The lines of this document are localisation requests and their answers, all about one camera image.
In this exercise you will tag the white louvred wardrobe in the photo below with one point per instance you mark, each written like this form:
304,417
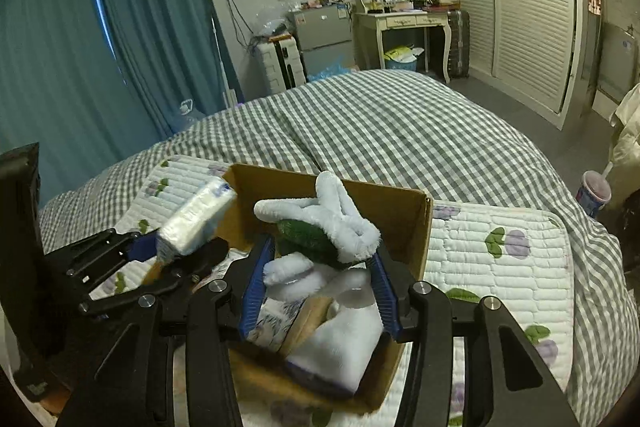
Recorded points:
525,7

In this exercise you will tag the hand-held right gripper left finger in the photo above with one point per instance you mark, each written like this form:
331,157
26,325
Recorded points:
254,292

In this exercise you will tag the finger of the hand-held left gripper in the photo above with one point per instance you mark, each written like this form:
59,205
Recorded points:
142,247
200,257

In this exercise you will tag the white green plush toy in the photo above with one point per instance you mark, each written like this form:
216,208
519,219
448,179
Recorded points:
345,222

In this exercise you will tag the patterned tissue pack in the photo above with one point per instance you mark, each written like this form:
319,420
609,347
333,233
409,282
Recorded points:
272,322

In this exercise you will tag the cream garment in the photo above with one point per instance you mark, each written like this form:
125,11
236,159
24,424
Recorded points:
627,142

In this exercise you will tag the floral quilted mat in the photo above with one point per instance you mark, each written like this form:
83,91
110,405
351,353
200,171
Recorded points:
500,267

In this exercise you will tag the blue laundry basket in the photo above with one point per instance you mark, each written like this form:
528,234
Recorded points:
401,64

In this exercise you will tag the drink cup with straw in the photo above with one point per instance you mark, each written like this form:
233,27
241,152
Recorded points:
592,194

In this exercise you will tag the teal curtain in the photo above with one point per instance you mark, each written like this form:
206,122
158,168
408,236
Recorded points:
75,57

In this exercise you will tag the blue plastic bag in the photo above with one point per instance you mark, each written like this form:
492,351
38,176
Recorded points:
330,72

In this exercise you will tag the white tissue pack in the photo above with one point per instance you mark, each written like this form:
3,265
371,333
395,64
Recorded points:
192,217

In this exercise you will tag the white fluffy towel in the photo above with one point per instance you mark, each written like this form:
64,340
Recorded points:
340,342

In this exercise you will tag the cream dressing table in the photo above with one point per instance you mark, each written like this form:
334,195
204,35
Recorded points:
400,22

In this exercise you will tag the checked bed sheet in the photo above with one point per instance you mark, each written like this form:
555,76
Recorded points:
400,122

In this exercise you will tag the white suitcase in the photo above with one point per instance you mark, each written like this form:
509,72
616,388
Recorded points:
277,67

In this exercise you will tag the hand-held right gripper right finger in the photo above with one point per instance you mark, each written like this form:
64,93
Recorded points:
386,299

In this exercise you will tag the cardboard box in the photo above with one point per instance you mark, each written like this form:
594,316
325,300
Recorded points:
400,212

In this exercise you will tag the dark suitcase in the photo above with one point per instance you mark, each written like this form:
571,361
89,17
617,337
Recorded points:
457,42

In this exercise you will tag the grey mini fridge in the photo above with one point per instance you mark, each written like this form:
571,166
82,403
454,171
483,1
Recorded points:
322,32

